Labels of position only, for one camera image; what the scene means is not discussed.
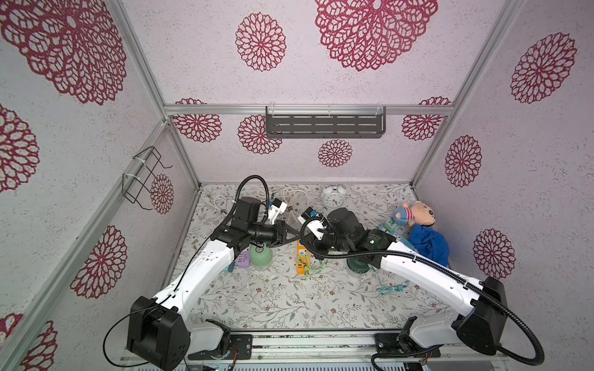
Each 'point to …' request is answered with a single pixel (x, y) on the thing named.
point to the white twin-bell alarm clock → (334, 195)
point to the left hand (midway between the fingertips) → (300, 238)
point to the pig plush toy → (418, 213)
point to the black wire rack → (138, 187)
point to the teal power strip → (402, 231)
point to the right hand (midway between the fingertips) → (301, 237)
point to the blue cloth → (429, 243)
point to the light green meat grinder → (261, 256)
